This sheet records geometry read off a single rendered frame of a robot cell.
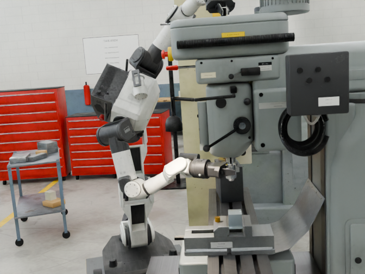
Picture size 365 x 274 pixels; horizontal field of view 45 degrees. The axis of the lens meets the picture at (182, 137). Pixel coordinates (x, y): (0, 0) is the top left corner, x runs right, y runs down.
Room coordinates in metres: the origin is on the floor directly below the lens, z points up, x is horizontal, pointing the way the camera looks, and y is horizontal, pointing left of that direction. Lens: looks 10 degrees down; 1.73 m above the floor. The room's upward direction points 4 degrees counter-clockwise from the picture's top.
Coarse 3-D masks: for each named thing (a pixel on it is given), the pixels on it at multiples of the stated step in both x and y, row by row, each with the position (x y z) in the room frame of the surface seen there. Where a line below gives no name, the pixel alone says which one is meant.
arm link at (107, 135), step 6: (108, 126) 2.07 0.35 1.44; (114, 126) 2.04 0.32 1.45; (102, 132) 2.06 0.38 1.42; (108, 132) 2.04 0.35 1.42; (114, 132) 2.02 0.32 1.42; (102, 138) 2.06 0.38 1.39; (108, 138) 2.04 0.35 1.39; (114, 138) 2.03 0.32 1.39; (108, 144) 2.08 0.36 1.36; (114, 144) 2.02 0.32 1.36; (120, 144) 2.02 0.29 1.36; (126, 144) 2.04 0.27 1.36; (114, 150) 2.02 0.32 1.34; (120, 150) 2.02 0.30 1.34; (126, 150) 2.03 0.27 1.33
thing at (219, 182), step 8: (216, 160) 2.37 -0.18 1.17; (224, 160) 2.31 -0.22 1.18; (240, 168) 2.19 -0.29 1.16; (224, 176) 2.19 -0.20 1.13; (240, 176) 2.19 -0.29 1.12; (216, 184) 2.37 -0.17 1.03; (224, 184) 2.19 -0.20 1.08; (232, 184) 2.19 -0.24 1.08; (240, 184) 2.19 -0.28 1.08; (224, 192) 2.19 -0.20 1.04; (232, 192) 2.19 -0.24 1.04; (240, 192) 2.19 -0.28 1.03; (224, 200) 2.19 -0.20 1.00; (232, 200) 2.19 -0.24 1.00; (240, 200) 2.19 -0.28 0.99
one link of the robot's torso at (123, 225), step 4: (148, 220) 2.68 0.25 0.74; (124, 224) 2.67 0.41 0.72; (120, 228) 2.66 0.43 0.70; (152, 228) 2.57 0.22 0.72; (120, 232) 2.70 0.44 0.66; (124, 232) 2.54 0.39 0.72; (152, 232) 2.56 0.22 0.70; (124, 236) 2.52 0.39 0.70; (152, 236) 2.55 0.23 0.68; (124, 240) 2.52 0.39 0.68; (152, 240) 2.56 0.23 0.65; (124, 244) 2.53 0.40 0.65
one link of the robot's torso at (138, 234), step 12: (120, 192) 2.43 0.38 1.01; (120, 204) 2.44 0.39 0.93; (132, 204) 2.43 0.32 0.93; (144, 204) 2.45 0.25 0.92; (132, 216) 2.50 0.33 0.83; (144, 216) 2.50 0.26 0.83; (132, 228) 2.51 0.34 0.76; (144, 228) 2.51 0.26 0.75; (132, 240) 2.51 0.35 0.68; (144, 240) 2.53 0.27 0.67
